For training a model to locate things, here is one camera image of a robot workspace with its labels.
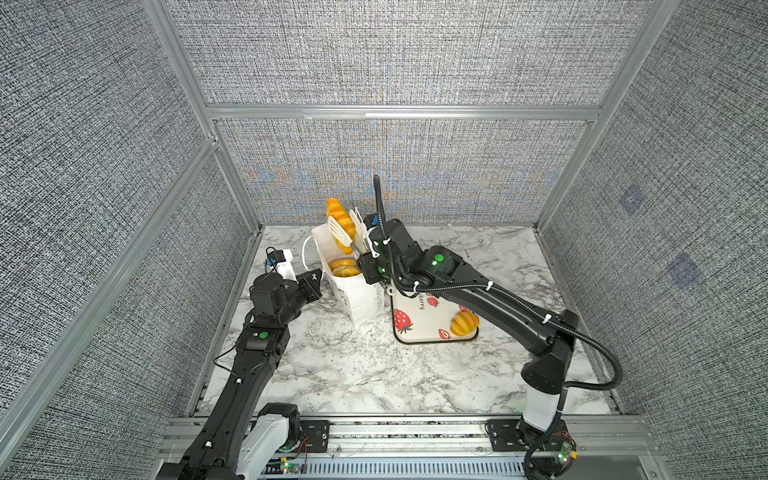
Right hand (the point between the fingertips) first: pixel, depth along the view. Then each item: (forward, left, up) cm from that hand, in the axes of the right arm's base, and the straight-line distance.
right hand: (363, 257), depth 74 cm
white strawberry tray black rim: (-1, -18, -29) cm, 34 cm away
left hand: (-1, +11, -4) cm, 11 cm away
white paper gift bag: (-4, +2, -13) cm, 14 cm away
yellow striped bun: (+7, +7, -12) cm, 15 cm away
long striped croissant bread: (+10, +7, +6) cm, 14 cm away
